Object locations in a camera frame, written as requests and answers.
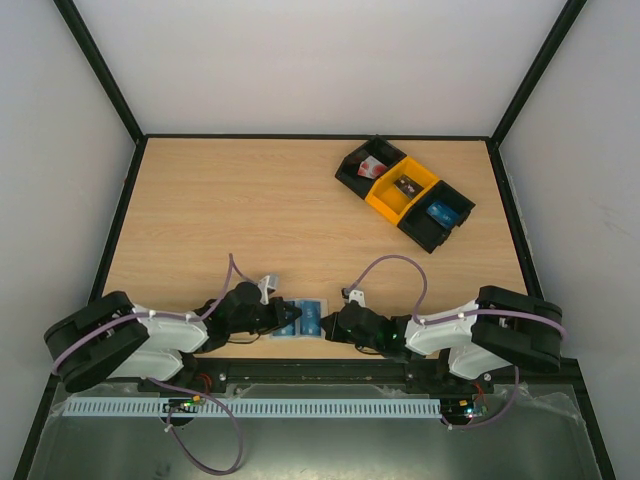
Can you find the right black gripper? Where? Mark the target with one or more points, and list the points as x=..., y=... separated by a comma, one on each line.
x=337, y=326

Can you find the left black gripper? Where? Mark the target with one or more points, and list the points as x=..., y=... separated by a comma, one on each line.
x=278, y=318

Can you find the blue VIP credit card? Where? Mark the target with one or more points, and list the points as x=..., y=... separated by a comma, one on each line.
x=443, y=214

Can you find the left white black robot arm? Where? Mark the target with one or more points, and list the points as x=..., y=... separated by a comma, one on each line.
x=115, y=338

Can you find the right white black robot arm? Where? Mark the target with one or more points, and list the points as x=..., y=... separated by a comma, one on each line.
x=497, y=329

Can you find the black bin with blue card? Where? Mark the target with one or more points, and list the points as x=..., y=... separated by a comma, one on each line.
x=425, y=231

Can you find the dark card in yellow bin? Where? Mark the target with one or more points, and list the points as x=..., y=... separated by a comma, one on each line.
x=408, y=186

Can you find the red white card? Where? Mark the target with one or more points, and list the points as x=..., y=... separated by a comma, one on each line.
x=371, y=168

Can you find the black bin with red card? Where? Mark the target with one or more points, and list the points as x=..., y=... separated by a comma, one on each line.
x=376, y=146

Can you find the yellow bin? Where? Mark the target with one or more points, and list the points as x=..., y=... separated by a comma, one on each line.
x=397, y=190

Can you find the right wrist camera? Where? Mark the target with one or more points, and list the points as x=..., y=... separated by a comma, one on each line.
x=353, y=295

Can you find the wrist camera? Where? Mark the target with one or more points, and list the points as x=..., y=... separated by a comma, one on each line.
x=270, y=285
x=353, y=295

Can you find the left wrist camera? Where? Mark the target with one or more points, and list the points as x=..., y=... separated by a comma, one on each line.
x=270, y=285

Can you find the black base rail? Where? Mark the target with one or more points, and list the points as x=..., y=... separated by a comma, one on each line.
x=416, y=377

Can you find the white slotted cable duct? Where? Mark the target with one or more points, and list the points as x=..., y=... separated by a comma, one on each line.
x=254, y=408

